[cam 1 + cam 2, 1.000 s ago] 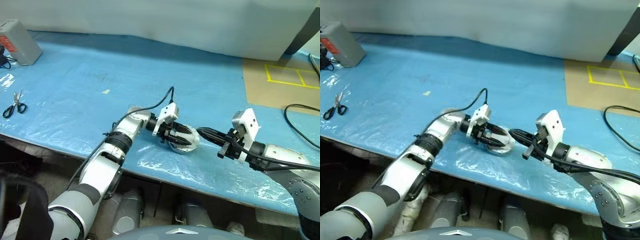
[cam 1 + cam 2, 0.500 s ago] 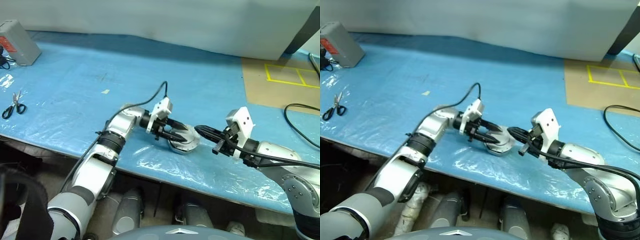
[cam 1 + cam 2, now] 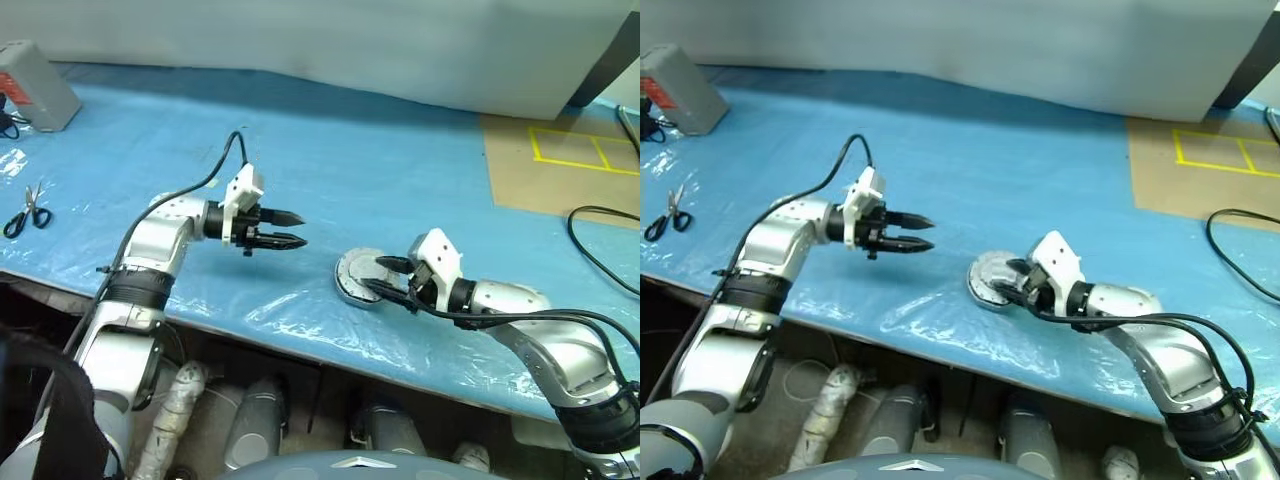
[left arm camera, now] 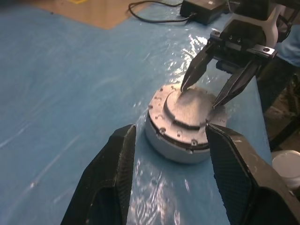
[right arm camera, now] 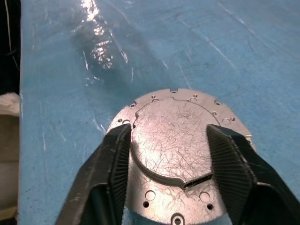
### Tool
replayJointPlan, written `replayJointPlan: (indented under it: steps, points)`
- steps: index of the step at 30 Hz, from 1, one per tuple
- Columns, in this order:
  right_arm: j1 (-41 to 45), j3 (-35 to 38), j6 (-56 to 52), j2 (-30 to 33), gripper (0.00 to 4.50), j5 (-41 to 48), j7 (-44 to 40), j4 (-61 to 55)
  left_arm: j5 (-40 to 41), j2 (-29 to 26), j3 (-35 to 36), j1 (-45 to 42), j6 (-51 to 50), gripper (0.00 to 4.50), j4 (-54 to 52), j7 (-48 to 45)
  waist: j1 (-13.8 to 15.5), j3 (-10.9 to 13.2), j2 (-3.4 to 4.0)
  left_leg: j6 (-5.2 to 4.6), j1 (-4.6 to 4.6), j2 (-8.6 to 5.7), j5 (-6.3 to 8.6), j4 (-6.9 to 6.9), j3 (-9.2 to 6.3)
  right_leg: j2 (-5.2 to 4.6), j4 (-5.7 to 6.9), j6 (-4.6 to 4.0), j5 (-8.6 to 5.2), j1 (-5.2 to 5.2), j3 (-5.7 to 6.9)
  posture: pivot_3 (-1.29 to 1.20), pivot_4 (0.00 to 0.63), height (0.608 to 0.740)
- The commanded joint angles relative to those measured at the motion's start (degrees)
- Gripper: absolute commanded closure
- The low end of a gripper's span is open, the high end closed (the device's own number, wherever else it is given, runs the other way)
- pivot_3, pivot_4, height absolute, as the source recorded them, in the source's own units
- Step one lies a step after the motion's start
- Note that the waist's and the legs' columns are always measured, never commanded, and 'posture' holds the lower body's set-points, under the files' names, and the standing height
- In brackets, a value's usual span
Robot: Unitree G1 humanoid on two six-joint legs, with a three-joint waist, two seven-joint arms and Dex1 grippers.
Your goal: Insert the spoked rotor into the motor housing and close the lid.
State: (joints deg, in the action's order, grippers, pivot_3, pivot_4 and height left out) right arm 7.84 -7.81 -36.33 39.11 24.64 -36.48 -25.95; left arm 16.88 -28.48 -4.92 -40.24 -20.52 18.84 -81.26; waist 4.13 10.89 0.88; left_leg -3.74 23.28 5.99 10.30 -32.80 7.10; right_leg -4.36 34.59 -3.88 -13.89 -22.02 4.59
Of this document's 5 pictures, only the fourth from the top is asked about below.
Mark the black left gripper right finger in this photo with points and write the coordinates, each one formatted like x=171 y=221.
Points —
x=248 y=182

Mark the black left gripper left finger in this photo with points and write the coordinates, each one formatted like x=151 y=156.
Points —
x=105 y=173

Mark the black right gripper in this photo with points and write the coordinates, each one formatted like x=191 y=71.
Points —
x=241 y=35

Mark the round grey metal motor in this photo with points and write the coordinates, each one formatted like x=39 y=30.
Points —
x=187 y=112

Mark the silver motor housing copper coils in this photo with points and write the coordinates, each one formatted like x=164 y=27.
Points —
x=168 y=152

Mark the white plastic cup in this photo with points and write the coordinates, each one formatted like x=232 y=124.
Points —
x=286 y=168

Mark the black power supply box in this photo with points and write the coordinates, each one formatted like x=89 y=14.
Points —
x=204 y=10

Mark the blue plastic table cover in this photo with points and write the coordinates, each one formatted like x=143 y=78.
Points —
x=58 y=93

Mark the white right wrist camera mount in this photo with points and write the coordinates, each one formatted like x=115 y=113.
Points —
x=273 y=28

